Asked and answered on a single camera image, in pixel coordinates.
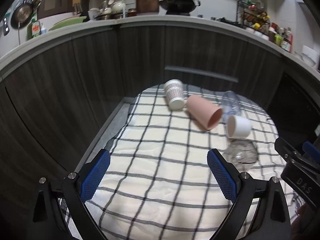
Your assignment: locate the green tray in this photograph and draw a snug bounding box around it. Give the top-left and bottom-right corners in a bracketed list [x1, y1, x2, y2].
[49, 16, 87, 31]

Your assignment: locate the grey cabinet handle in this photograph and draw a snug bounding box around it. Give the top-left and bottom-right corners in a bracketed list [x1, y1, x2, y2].
[164, 65, 239, 83]

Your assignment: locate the person's right hand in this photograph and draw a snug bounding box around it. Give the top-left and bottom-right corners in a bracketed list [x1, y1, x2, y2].
[291, 203, 320, 240]

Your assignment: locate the patterned paper cup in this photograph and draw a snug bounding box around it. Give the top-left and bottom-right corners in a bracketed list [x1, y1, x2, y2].
[164, 79, 185, 111]

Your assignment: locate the white plastic cup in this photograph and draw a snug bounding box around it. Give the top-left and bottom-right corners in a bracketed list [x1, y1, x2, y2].
[227, 115, 252, 139]

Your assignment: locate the black wok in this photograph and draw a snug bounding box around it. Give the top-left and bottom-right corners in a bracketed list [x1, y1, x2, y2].
[159, 0, 201, 16]

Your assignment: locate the clear glass cup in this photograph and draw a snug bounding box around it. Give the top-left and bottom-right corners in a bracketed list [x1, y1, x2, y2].
[223, 139, 259, 172]

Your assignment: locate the clear plastic cup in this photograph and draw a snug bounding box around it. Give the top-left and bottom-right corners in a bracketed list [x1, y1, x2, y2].
[221, 90, 241, 124]

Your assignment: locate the green dish soap bottle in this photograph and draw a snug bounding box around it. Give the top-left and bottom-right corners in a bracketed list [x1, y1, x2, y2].
[27, 18, 41, 40]

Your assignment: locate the pink plastic cup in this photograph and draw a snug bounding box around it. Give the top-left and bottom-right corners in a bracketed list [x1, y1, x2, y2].
[186, 95, 223, 131]

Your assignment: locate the white black checkered cloth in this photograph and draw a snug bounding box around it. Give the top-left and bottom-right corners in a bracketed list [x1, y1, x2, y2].
[58, 83, 306, 240]

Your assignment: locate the steel frying pan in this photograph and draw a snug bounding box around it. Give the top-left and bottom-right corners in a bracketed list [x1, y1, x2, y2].
[10, 0, 42, 29]

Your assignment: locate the black spice rack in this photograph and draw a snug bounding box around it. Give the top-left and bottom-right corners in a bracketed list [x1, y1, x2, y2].
[236, 0, 271, 33]

